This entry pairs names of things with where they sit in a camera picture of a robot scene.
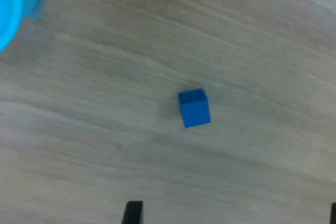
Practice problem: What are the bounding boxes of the blue cube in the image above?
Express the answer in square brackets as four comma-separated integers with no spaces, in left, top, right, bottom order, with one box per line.
[178,89,212,129]

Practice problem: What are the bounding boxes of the blue plastic cup bin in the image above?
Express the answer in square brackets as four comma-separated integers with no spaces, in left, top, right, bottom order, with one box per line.
[0,0,48,53]

